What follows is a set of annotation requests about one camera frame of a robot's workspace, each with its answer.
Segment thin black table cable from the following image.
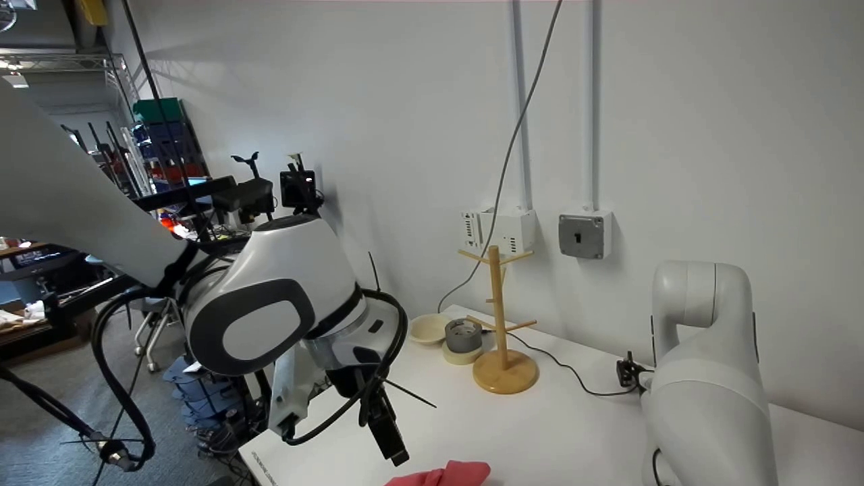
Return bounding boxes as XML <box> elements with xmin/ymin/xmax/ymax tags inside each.
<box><xmin>506</xmin><ymin>327</ymin><xmax>632</xmax><ymax>403</ymax></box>

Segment grey junction box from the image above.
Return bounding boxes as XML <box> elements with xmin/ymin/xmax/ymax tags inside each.
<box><xmin>556</xmin><ymin>212</ymin><xmax>614</xmax><ymax>262</ymax></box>

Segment orange printed cloth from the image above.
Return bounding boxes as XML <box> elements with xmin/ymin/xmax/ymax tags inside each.
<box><xmin>386</xmin><ymin>460</ymin><xmax>494</xmax><ymax>486</ymax></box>

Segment black stand with clamp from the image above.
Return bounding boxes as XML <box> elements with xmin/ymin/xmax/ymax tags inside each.
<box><xmin>212</xmin><ymin>150</ymin><xmax>275</xmax><ymax>228</ymax></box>

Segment white wall conduit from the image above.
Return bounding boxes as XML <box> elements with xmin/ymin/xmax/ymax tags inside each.
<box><xmin>586</xmin><ymin>0</ymin><xmax>605</xmax><ymax>216</ymax></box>
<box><xmin>506</xmin><ymin>0</ymin><xmax>537</xmax><ymax>214</ymax></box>

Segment office chair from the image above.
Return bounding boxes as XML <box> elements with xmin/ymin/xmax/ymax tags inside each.
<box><xmin>130</xmin><ymin>301</ymin><xmax>185</xmax><ymax>374</ymax></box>

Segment white plain electrical box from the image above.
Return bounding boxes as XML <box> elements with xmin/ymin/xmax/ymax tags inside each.
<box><xmin>490</xmin><ymin>208</ymin><xmax>539</xmax><ymax>258</ymax></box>

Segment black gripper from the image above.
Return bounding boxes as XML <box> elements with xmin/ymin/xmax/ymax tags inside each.
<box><xmin>331</xmin><ymin>344</ymin><xmax>412</xmax><ymax>467</ymax></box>

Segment cream bowl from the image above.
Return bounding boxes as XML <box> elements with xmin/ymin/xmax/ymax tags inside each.
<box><xmin>408</xmin><ymin>314</ymin><xmax>450</xmax><ymax>348</ymax></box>

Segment small black device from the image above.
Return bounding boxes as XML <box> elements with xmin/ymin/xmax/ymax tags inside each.
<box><xmin>614</xmin><ymin>351</ymin><xmax>652</xmax><ymax>397</ymax></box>

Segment wooden mug tree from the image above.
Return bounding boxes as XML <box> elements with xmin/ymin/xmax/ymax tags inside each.
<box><xmin>456</xmin><ymin>244</ymin><xmax>543</xmax><ymax>397</ymax></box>

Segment grey hanging cable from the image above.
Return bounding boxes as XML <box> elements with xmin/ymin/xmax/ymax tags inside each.
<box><xmin>435</xmin><ymin>0</ymin><xmax>567</xmax><ymax>316</ymax></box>

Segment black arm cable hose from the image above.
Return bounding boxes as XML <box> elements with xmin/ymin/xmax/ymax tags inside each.
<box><xmin>85</xmin><ymin>241</ymin><xmax>412</xmax><ymax>474</ymax></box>

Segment white vented socket box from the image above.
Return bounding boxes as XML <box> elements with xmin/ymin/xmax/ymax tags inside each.
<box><xmin>462</xmin><ymin>208</ymin><xmax>500</xmax><ymax>260</ymax></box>

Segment green storage bins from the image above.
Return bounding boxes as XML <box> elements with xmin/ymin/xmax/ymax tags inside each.
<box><xmin>130</xmin><ymin>96</ymin><xmax>211</xmax><ymax>190</ymax></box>

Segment wooden workbench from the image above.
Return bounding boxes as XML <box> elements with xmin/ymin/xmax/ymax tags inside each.
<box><xmin>0</xmin><ymin>236</ymin><xmax>65</xmax><ymax>274</ymax></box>

